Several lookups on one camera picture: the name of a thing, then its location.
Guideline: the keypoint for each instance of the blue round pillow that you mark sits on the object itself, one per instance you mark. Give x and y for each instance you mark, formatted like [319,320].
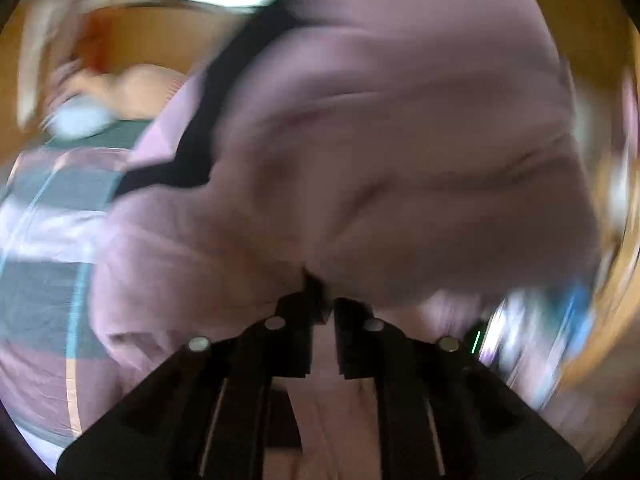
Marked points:
[77,117]

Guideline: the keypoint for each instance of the wooden wall cabinets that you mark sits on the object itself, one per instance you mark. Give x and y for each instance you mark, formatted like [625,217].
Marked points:
[160,35]

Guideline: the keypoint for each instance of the large pink cloth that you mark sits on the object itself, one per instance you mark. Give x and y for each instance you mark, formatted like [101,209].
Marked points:
[375,160]

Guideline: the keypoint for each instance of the plaid bed sheet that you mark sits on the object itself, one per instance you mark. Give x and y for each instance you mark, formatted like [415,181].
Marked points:
[45,260]

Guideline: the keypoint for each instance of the long beige plush toy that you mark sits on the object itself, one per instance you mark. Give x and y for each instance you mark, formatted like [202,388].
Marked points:
[135,87]

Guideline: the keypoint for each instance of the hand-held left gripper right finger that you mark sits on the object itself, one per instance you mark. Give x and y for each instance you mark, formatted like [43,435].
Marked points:
[350,335]

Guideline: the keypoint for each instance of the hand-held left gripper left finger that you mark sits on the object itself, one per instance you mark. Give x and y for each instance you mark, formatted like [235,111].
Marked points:
[292,332]

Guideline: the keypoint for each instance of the red cloth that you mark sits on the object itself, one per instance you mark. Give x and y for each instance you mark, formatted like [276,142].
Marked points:
[95,42]

